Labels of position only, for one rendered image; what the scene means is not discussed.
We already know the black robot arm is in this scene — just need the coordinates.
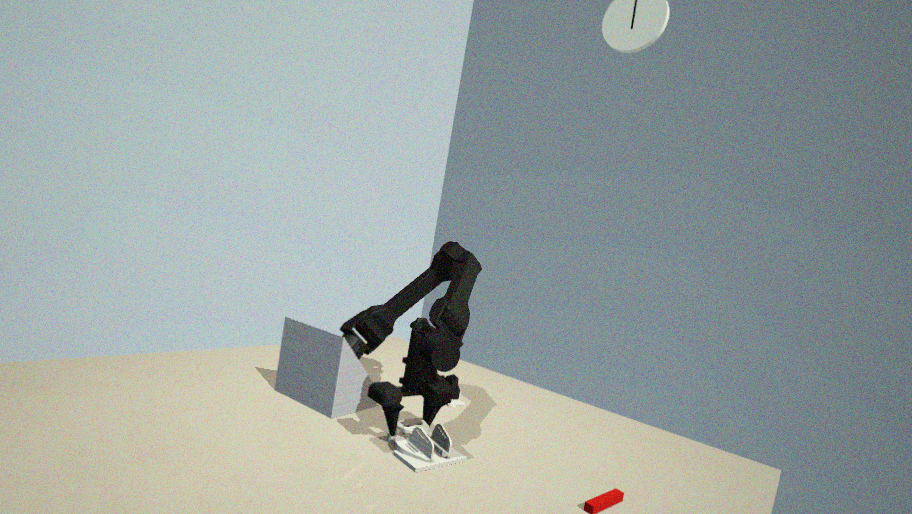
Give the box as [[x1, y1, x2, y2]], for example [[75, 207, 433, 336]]
[[339, 241, 482, 407]]

